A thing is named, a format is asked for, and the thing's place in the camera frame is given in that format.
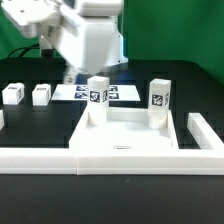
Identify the white sheet with fiducial tags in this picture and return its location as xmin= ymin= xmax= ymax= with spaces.
xmin=52 ymin=84 xmax=140 ymax=101

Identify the black cable on table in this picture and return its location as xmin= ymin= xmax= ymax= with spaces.
xmin=7 ymin=42 xmax=43 ymax=60

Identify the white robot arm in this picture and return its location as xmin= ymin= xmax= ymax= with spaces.
xmin=1 ymin=0 xmax=128 ymax=84

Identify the white square table top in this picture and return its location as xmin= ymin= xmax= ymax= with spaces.
xmin=69 ymin=107 xmax=178 ymax=150

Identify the white U-shaped obstacle fence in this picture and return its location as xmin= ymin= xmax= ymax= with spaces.
xmin=0 ymin=113 xmax=224 ymax=175

